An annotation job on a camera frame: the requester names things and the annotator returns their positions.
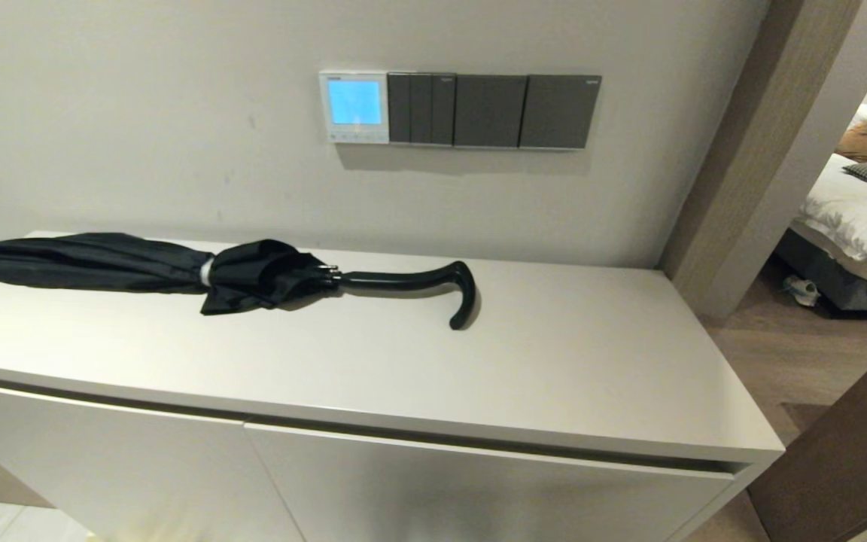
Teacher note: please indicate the white wall thermostat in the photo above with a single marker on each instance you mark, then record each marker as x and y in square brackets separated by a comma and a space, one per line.
[354, 104]

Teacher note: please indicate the white cabinet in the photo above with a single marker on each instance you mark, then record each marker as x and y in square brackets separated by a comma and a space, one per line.
[554, 361]

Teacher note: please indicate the black folded umbrella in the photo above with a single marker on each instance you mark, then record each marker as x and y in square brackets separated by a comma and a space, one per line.
[253, 275]

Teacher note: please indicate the pale teal slipper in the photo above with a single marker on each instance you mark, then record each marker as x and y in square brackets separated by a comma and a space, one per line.
[802, 289]

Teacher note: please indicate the white bed with grey base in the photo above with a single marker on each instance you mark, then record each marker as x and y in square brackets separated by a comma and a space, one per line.
[855, 226]

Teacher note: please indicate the grey triple rocker wall switch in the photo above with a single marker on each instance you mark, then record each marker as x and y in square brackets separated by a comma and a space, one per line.
[422, 108]

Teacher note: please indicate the grey single wall switch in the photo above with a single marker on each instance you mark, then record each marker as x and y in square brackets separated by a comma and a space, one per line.
[490, 111]
[560, 111]

